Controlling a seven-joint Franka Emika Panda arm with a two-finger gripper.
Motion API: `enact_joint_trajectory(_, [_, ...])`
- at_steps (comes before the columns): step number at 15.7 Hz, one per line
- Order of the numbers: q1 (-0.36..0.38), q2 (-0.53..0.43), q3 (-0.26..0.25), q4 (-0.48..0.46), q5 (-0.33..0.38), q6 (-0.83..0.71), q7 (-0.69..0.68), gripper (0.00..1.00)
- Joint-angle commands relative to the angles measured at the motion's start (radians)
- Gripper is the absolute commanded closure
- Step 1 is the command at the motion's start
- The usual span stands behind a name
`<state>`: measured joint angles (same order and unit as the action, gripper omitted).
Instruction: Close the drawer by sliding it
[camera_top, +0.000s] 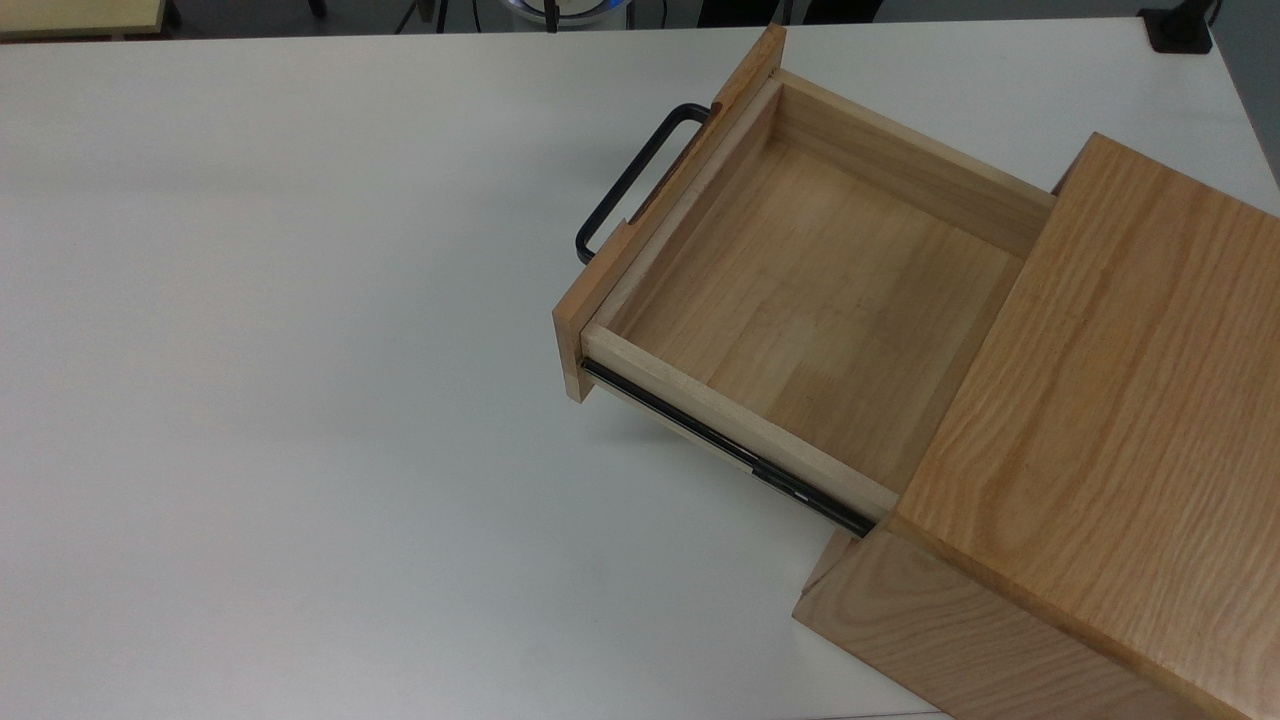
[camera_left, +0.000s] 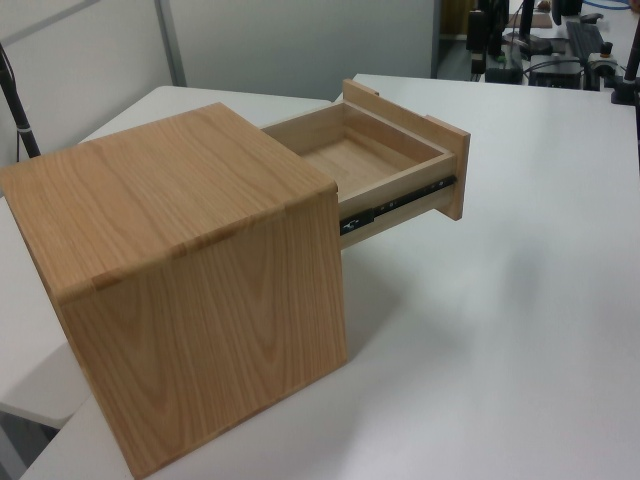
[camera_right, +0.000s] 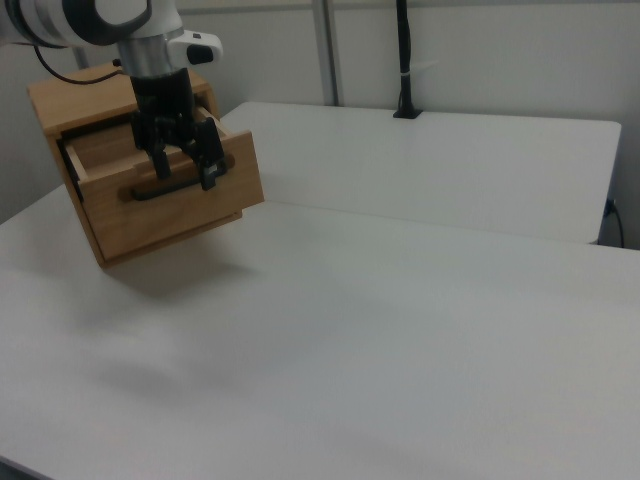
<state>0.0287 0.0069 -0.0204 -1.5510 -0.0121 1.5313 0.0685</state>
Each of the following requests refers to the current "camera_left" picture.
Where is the black electronics box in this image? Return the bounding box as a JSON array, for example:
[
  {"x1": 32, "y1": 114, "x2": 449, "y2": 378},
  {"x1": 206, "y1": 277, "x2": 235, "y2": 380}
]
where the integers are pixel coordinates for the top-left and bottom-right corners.
[{"x1": 528, "y1": 58, "x2": 584, "y2": 89}]

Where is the light oak wooden cabinet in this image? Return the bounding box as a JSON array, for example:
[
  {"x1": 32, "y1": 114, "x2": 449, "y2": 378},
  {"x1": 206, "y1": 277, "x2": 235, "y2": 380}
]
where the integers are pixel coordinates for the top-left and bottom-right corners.
[{"x1": 0, "y1": 102, "x2": 349, "y2": 479}]

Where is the tall black rectangular post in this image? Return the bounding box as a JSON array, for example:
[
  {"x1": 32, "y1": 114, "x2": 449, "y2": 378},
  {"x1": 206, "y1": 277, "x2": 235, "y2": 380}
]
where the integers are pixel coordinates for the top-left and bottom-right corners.
[{"x1": 466, "y1": 9, "x2": 489, "y2": 76}]

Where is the black computer keyboard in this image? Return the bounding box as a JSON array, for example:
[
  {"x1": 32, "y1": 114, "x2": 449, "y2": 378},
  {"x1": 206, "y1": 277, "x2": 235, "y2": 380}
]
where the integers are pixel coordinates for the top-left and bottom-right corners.
[{"x1": 566, "y1": 22, "x2": 605, "y2": 60}]

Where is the light wooden drawer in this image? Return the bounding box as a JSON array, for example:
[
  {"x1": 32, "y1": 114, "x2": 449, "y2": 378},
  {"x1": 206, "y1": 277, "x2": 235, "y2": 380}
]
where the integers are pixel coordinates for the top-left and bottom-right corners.
[{"x1": 260, "y1": 78, "x2": 472, "y2": 250}]

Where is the grey emergency stop box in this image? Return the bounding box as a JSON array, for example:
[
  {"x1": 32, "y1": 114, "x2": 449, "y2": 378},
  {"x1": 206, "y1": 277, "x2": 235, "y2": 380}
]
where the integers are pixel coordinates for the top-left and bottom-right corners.
[{"x1": 587, "y1": 42, "x2": 619, "y2": 77}]

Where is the black clamp with pole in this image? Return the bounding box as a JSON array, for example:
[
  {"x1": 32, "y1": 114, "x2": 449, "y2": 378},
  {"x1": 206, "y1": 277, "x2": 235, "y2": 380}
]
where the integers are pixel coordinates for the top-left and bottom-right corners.
[{"x1": 609, "y1": 27, "x2": 640, "y2": 106}]

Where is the black monitor stand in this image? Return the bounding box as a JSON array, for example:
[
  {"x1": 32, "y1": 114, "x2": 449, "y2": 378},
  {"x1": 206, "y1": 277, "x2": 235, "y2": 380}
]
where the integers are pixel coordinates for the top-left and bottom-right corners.
[{"x1": 503, "y1": 0, "x2": 552, "y2": 56}]

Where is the black tripod pole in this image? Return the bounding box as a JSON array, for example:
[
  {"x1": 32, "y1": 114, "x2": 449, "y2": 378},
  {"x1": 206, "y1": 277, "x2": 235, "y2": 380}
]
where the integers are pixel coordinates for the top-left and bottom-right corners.
[{"x1": 0, "y1": 42, "x2": 42, "y2": 160}]

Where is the grey metal partition post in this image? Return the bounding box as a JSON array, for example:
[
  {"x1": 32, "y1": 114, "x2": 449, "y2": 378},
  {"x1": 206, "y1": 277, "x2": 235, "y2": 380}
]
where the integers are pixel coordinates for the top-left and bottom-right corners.
[{"x1": 153, "y1": 0, "x2": 188, "y2": 87}]

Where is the black power adapter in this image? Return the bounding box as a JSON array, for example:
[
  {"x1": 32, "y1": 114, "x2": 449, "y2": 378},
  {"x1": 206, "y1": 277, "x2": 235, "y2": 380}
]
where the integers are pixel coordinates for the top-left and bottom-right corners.
[{"x1": 484, "y1": 67, "x2": 521, "y2": 84}]

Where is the black metal drawer slide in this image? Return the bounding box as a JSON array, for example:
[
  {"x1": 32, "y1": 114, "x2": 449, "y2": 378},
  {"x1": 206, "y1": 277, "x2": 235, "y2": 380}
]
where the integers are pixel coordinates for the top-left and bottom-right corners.
[{"x1": 339, "y1": 173, "x2": 459, "y2": 238}]

